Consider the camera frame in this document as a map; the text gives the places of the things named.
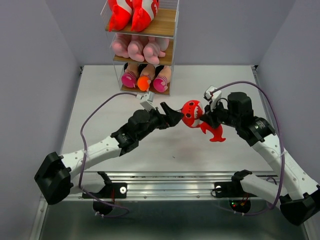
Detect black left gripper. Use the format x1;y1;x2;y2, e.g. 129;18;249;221
136;102;184;141

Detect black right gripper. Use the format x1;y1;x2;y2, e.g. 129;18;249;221
199;98;240;129

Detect red shark plush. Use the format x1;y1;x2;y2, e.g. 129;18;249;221
181;100;226;142

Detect boy doll orange shorts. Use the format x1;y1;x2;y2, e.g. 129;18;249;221
137;64;156;92

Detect boy doll pink shorts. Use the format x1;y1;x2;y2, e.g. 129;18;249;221
121;62;140;88

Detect pink pig plush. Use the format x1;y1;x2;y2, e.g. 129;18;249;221
111;33;131;58
143;36;170;65
127;35;148;62

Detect red fish plush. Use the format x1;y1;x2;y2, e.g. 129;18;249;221
131;0;160;32
108;0;133;32

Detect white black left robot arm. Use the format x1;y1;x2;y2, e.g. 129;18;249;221
34;102;184;205

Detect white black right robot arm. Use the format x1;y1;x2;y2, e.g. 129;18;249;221
200;90;320;226

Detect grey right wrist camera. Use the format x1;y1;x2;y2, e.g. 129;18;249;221
203;85;222;111

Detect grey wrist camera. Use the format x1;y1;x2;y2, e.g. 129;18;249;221
135;91;156;112
203;85;222;111

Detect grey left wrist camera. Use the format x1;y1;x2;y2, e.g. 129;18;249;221
135;91;156;112

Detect aluminium mounting rail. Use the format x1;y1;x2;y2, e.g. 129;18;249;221
62;171;235;202

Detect wooden three-tier wire shelf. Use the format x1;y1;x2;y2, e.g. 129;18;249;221
100;0;180;95

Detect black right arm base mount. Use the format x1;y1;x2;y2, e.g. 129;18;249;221
210;170;253;214

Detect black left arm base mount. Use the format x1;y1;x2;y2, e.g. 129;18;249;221
82;171;130;218

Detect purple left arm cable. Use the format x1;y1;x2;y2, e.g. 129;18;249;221
77;91;141;218

